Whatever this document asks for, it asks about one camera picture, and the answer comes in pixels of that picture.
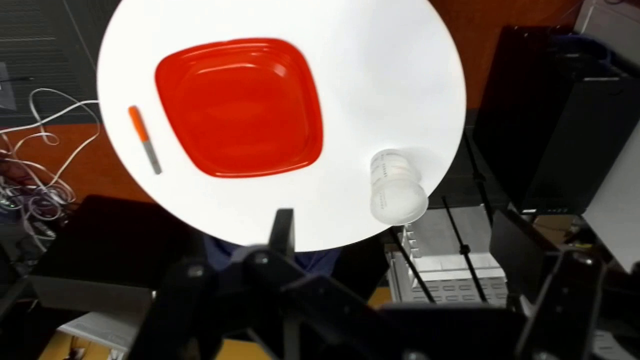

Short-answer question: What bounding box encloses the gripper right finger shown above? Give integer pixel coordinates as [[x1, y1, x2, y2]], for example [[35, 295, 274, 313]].
[[489, 210, 608, 360]]

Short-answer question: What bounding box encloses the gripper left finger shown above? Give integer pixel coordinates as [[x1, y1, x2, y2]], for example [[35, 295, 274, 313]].
[[129, 209, 396, 360]]

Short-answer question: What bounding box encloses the clear plastic cup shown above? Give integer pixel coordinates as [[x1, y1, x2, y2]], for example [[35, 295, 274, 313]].
[[369, 148, 430, 226]]

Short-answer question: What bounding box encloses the orange marker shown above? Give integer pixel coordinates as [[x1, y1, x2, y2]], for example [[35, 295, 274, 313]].
[[127, 105, 163, 176]]

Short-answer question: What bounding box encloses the blue cloth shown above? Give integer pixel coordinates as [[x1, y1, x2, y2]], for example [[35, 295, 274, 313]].
[[202, 234, 343, 278]]

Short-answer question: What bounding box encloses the stand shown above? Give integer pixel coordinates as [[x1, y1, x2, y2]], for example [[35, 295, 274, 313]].
[[390, 129, 493, 305]]

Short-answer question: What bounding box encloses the white perforated metal rack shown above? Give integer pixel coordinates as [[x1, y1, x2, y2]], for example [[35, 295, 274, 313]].
[[386, 204, 510, 307]]

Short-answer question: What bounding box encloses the black box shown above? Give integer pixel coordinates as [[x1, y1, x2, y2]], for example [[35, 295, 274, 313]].
[[27, 194, 206, 313]]

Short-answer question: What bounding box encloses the black computer tower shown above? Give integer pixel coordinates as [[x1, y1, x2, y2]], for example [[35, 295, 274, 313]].
[[471, 25, 640, 216]]

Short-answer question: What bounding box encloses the red square plastic plate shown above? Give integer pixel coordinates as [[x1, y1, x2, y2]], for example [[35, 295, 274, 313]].
[[154, 37, 325, 179]]

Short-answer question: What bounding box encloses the tangle of white cables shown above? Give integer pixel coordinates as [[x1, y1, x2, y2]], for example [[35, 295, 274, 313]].
[[0, 87, 102, 251]]

